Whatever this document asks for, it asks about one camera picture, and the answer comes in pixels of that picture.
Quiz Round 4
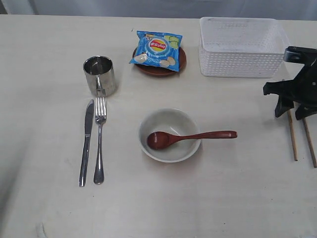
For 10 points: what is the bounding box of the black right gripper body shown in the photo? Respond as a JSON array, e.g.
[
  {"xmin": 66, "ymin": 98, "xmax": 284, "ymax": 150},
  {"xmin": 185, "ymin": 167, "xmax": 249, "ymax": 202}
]
[{"xmin": 263, "ymin": 64, "xmax": 317, "ymax": 107}]

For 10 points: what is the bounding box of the brown wooden chopstick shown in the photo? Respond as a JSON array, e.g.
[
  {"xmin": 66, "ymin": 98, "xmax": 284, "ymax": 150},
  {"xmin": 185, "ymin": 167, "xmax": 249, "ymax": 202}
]
[
  {"xmin": 302, "ymin": 118, "xmax": 317, "ymax": 168},
  {"xmin": 287, "ymin": 110, "xmax": 298, "ymax": 161}
]

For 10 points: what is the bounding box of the white perforated plastic basket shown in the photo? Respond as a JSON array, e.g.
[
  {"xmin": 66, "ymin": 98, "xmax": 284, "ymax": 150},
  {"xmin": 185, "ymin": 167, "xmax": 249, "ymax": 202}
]
[{"xmin": 198, "ymin": 17, "xmax": 290, "ymax": 78}]

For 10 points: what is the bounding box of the white ceramic bowl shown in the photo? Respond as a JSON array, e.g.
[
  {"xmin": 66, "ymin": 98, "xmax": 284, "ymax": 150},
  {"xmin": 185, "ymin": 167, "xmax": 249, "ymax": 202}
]
[{"xmin": 138, "ymin": 108, "xmax": 201, "ymax": 163}]

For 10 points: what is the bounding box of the brown wooden spoon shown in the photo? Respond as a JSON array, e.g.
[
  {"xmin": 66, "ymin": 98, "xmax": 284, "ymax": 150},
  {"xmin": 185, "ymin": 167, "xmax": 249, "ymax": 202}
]
[{"xmin": 147, "ymin": 130, "xmax": 237, "ymax": 150}]

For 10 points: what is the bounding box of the blue chips bag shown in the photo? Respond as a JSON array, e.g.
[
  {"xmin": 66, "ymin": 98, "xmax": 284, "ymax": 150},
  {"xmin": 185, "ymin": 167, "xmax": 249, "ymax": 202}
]
[{"xmin": 130, "ymin": 30, "xmax": 183, "ymax": 72}]

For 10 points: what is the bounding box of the brown wooden plate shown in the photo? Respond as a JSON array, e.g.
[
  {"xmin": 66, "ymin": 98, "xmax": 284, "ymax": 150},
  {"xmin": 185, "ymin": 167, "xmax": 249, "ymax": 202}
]
[{"xmin": 134, "ymin": 47, "xmax": 187, "ymax": 77}]

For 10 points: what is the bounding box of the silver metal fork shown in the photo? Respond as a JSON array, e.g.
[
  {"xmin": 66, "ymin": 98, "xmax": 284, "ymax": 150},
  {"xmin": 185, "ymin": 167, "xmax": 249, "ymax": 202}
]
[{"xmin": 94, "ymin": 97, "xmax": 106, "ymax": 184}]

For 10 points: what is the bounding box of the shiny steel cup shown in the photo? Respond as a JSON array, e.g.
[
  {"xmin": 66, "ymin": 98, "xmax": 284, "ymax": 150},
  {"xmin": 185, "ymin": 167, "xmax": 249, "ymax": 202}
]
[{"xmin": 83, "ymin": 56, "xmax": 117, "ymax": 97}]

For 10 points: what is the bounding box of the silver table knife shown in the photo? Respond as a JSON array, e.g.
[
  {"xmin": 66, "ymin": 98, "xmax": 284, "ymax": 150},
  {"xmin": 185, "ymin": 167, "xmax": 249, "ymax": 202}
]
[{"xmin": 79, "ymin": 99, "xmax": 95, "ymax": 187}]

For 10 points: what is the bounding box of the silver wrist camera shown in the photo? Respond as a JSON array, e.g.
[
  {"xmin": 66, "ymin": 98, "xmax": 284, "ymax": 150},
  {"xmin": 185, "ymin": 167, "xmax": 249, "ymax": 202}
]
[{"xmin": 283, "ymin": 46, "xmax": 317, "ymax": 65}]

